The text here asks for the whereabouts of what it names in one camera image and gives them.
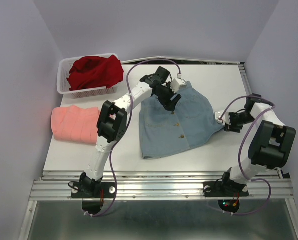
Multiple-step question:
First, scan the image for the aluminium mounting rail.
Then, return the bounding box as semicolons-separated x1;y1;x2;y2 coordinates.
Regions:
29;170;294;201

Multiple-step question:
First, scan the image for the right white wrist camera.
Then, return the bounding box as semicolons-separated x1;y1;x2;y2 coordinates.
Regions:
214;111;230;126

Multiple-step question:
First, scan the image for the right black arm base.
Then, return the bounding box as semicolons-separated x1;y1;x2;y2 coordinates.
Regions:
203;181;249;198

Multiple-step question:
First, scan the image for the pink pleated skirt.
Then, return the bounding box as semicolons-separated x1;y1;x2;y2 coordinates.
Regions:
51;105;100;145

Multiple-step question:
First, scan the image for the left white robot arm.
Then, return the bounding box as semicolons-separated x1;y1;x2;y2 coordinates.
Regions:
75;67;186;198

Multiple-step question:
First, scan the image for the light blue denim skirt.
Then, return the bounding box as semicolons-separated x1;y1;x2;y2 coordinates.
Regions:
139;82;223;159

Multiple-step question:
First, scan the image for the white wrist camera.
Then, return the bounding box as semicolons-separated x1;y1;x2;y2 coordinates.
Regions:
214;111;230;126
170;78;186;93

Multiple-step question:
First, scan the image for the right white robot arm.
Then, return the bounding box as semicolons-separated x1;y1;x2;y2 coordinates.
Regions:
214;94;296;195

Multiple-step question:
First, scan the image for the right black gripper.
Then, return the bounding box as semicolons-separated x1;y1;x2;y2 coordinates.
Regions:
223;111;256;133

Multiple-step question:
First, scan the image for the red skirt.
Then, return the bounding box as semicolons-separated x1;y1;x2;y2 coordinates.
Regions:
67;55;124;91

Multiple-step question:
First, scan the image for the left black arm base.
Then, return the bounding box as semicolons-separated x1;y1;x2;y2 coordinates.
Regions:
68;181;116;199

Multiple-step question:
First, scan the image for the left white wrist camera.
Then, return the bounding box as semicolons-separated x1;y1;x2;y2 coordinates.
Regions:
170;78;186;93

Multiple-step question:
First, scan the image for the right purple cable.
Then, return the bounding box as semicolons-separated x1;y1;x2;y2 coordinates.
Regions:
206;95;274;217

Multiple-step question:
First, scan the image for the white plastic basket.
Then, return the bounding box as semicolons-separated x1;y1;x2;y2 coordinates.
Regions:
56;56;122;99

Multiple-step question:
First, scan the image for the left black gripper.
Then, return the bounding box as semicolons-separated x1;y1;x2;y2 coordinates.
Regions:
155;82;181;112

